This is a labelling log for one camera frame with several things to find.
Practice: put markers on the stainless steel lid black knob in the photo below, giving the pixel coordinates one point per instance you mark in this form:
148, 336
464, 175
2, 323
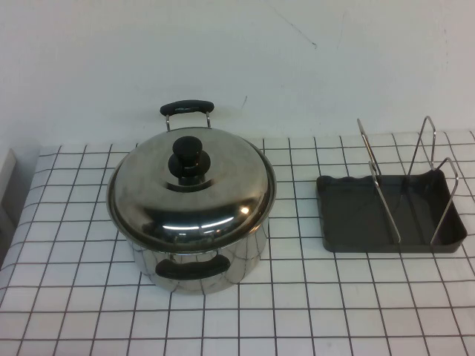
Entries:
156, 207

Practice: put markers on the white black grid tablecloth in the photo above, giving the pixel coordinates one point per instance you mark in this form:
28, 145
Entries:
297, 315

